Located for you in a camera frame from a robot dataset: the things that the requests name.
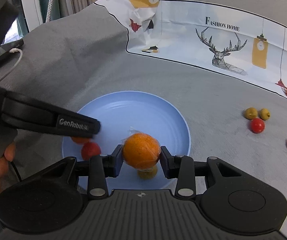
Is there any yellow green longan fruit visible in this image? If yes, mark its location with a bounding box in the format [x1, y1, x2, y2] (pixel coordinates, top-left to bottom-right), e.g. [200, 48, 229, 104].
[244, 107, 258, 120]

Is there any black smartphone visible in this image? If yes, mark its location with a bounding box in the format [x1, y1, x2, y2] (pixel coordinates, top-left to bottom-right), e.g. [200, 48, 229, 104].
[0, 38, 24, 61]

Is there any white door frame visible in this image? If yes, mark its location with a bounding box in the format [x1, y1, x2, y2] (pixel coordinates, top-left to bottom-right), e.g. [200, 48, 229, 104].
[21, 0, 43, 31]

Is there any blue plastic plate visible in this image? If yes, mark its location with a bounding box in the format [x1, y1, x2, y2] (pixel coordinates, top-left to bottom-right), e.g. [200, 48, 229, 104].
[62, 91, 191, 193]

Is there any red cherry tomato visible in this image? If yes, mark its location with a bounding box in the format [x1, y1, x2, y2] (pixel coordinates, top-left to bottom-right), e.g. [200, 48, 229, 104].
[250, 118, 265, 134]
[81, 142, 101, 161]

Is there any garment steamer pole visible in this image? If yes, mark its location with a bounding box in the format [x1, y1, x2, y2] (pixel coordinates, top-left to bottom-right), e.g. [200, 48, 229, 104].
[45, 0, 54, 23]

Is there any plastic orange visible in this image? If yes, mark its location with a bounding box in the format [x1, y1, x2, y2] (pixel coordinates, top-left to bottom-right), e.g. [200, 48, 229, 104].
[122, 129, 161, 170]

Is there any bare orange kumquat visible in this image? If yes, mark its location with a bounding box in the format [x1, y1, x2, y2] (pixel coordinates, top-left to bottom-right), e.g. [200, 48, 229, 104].
[71, 137, 90, 145]

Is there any deer print white cloth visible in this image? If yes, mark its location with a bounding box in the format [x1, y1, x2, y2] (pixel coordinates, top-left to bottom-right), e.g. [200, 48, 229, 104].
[96, 0, 287, 99]

